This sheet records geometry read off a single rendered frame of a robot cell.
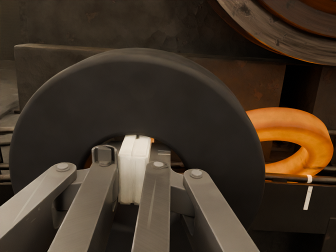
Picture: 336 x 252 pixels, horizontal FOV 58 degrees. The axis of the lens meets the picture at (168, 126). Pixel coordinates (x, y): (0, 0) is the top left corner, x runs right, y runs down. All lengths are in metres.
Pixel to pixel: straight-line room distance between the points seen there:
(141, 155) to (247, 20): 0.30
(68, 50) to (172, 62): 0.39
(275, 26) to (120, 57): 0.30
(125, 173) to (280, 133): 0.28
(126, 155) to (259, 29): 0.31
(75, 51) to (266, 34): 0.30
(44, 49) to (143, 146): 0.41
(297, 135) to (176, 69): 0.28
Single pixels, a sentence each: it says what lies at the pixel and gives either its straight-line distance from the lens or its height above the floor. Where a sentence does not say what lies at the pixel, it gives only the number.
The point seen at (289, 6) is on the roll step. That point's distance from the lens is 0.42.
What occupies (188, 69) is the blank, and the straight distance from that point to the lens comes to 0.16.
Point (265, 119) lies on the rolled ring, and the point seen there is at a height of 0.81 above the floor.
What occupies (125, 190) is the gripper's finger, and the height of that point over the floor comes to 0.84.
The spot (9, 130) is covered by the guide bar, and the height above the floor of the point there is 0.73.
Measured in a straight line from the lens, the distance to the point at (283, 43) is 0.43.
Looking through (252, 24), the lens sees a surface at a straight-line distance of 0.42.
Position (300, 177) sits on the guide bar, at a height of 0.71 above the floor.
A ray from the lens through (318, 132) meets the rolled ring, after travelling 0.42.
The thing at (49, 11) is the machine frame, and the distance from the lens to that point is 0.60.
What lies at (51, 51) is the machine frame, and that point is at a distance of 0.55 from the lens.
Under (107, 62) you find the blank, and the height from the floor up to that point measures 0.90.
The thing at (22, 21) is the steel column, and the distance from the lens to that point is 3.26.
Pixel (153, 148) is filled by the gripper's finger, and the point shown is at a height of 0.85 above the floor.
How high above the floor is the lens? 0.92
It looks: 18 degrees down
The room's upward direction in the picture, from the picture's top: 4 degrees clockwise
